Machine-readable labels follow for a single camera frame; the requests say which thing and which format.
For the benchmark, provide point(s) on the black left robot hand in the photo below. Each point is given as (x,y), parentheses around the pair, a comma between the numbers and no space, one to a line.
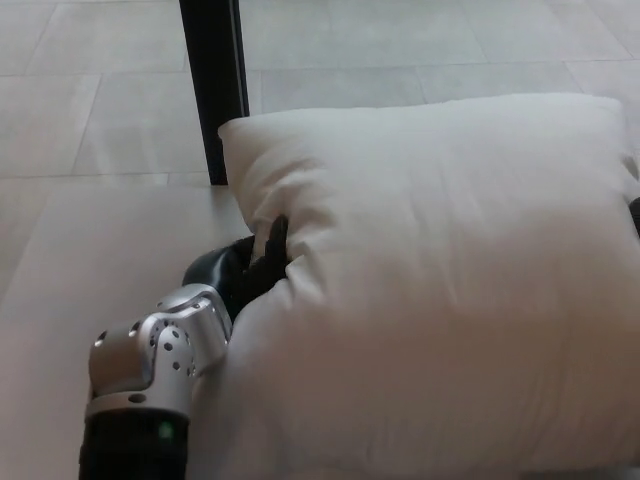
(235,270)

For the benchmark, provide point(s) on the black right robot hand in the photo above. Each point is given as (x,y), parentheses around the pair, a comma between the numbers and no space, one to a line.
(635,212)

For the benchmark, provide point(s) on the white square pillow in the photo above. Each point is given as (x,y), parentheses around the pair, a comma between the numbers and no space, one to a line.
(430,260)

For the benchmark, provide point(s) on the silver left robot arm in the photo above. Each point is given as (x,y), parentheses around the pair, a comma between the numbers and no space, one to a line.
(150,360)

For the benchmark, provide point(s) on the black metal post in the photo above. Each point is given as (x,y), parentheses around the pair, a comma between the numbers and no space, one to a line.
(215,75)

